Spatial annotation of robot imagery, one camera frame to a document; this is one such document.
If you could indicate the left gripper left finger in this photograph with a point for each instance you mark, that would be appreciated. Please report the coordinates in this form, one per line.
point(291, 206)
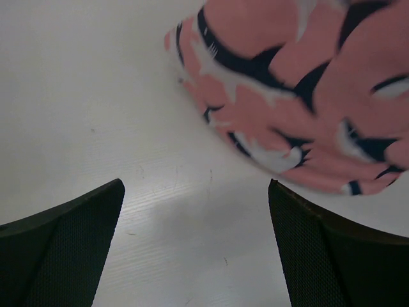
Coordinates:
point(56, 257)

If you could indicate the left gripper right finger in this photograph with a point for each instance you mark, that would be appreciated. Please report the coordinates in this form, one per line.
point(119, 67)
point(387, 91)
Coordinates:
point(329, 260)

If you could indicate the pink shark print shorts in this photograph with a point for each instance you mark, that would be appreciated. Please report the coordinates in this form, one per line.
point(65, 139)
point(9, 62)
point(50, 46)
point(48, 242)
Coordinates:
point(313, 91)

